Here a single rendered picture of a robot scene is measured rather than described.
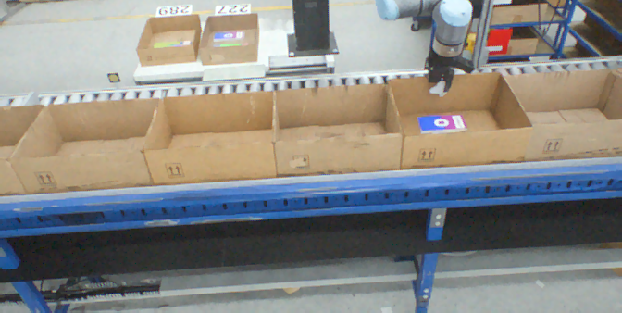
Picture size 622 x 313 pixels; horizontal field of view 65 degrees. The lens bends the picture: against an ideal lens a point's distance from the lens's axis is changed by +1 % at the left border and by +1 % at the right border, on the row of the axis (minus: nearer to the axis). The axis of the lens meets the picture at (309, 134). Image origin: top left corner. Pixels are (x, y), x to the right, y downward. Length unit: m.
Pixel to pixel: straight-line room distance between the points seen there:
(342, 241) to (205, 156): 0.57
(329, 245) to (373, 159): 0.37
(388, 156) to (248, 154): 0.43
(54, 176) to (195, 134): 0.47
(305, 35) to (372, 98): 0.86
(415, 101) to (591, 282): 1.30
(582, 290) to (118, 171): 2.03
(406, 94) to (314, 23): 0.88
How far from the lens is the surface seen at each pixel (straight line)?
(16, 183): 1.77
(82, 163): 1.63
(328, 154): 1.50
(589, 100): 2.04
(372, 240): 1.75
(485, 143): 1.59
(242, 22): 2.83
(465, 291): 2.44
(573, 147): 1.73
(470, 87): 1.81
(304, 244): 1.74
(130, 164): 1.59
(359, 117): 1.78
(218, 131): 1.81
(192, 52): 2.56
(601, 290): 2.65
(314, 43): 2.54
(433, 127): 1.75
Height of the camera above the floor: 1.95
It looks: 38 degrees down
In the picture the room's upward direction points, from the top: 3 degrees counter-clockwise
